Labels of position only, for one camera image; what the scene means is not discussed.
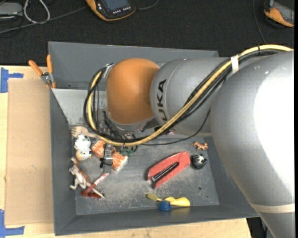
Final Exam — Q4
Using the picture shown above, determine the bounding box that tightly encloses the red toy knife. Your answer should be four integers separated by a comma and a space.
85, 172, 110, 193

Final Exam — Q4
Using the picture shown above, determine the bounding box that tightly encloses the white and black toy animal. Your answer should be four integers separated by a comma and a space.
74, 134, 92, 154

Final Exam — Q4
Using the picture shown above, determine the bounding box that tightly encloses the grey metal bin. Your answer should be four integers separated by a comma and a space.
47, 41, 261, 236

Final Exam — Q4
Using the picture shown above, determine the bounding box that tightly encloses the brown and white toy dinosaur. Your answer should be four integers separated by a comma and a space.
69, 157, 106, 200

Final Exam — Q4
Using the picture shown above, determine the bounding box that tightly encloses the pale wooden fork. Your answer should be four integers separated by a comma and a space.
70, 125, 98, 139

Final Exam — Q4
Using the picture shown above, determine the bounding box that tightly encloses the red-brown flat piece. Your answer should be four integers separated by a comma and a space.
80, 189, 103, 199

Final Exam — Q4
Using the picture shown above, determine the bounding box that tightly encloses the red stapler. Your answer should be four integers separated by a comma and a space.
146, 151, 192, 190

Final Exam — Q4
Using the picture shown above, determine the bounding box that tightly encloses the blue bottle cap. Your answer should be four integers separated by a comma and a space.
158, 200, 171, 212

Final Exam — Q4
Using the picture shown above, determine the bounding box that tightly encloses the brown cardboard board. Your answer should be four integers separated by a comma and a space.
4, 78, 54, 226

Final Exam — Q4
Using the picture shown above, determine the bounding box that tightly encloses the small orange toy animal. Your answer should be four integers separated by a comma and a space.
191, 141, 210, 152

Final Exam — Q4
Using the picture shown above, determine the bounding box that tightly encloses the yellow plastic toy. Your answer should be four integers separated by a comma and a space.
163, 196, 191, 207

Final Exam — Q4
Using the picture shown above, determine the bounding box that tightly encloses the black and white toy ball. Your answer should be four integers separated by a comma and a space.
190, 153, 209, 170

